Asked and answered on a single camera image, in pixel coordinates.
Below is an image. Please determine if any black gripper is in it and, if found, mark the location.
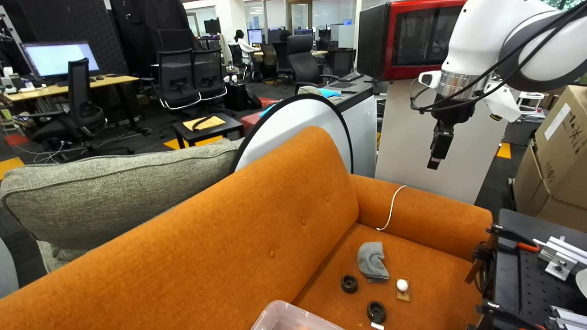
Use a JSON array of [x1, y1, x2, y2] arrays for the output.
[[426, 96, 477, 173]]

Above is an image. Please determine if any cardboard box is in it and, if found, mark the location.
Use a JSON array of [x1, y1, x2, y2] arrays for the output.
[[512, 83, 587, 236]]

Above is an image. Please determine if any teal object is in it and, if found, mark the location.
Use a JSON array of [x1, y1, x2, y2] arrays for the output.
[[314, 87, 345, 102]]

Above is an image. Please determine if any clear plastic storage box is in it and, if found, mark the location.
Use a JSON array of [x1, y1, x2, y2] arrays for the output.
[[249, 300, 347, 330]]

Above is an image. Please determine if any white counter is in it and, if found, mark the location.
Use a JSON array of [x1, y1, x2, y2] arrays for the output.
[[297, 76, 380, 181]]

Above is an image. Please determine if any black red clamp tool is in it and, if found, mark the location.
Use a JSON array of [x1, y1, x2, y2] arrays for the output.
[[488, 223, 547, 256]]

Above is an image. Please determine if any grey cloth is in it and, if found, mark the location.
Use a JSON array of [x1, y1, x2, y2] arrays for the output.
[[356, 241, 393, 285]]

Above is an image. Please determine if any black office chair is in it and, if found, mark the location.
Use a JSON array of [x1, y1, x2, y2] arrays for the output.
[[286, 34, 325, 89], [154, 49, 204, 115], [327, 47, 358, 80], [29, 58, 106, 146], [191, 47, 229, 104]]

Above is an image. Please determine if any black perforated mounting board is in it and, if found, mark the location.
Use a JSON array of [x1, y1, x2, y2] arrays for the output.
[[479, 208, 587, 330]]

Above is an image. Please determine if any small computer monitor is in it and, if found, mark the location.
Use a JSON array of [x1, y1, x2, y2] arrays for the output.
[[246, 28, 266, 49]]

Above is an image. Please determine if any small black table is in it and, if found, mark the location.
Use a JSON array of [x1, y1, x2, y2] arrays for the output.
[[172, 113, 246, 151]]

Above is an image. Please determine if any seated person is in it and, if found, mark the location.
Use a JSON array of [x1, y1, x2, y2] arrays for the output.
[[231, 28, 255, 71]]

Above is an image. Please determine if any yellow paper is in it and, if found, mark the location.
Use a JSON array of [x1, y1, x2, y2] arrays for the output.
[[182, 115, 227, 135]]

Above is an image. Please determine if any orange fabric sofa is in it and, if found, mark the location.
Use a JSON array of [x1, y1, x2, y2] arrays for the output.
[[0, 126, 495, 330]]

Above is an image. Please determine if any grey cushion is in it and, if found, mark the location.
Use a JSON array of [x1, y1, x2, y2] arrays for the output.
[[0, 138, 246, 274]]

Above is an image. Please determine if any wooden office desk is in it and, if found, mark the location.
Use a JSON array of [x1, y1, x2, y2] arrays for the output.
[[4, 74, 141, 105]]

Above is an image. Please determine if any large computer monitor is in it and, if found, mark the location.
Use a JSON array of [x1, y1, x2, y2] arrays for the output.
[[20, 41, 103, 82]]

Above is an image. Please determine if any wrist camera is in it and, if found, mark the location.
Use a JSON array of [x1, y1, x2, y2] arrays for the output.
[[416, 69, 444, 89]]

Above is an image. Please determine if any white cable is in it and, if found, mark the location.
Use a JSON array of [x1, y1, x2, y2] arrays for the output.
[[374, 184, 409, 236]]

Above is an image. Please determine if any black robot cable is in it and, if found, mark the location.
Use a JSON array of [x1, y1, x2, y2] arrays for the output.
[[409, 3, 587, 118]]

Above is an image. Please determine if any aluminium bracket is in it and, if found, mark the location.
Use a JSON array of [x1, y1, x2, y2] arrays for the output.
[[532, 236, 587, 283]]

